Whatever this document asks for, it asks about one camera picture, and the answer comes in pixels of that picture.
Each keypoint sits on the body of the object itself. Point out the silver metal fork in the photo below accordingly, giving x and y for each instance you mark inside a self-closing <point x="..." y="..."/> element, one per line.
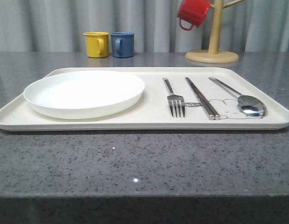
<point x="176" y="102"/>

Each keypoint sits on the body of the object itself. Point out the white round plate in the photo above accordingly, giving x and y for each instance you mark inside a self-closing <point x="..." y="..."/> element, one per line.
<point x="84" y="94"/>

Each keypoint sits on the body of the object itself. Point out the silver metal spoon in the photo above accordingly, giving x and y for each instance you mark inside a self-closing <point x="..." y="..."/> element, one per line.
<point x="247" y="104"/>

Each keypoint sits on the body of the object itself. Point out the cream rabbit serving tray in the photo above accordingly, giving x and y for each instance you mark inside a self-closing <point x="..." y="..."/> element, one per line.
<point x="152" y="111"/>

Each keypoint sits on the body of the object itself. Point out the blue enamel mug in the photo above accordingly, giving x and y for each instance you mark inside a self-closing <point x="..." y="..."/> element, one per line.
<point x="122" y="44"/>

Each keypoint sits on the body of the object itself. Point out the yellow enamel mug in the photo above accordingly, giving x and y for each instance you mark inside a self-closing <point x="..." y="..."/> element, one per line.
<point x="97" y="44"/>

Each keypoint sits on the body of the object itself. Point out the wooden mug tree stand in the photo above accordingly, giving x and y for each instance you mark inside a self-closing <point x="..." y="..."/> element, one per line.
<point x="213" y="54"/>

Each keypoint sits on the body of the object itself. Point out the red enamel mug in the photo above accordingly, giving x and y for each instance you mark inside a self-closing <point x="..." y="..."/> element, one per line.
<point x="193" y="12"/>

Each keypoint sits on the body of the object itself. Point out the grey pleated curtain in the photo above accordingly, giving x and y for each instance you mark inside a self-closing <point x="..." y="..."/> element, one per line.
<point x="58" y="25"/>

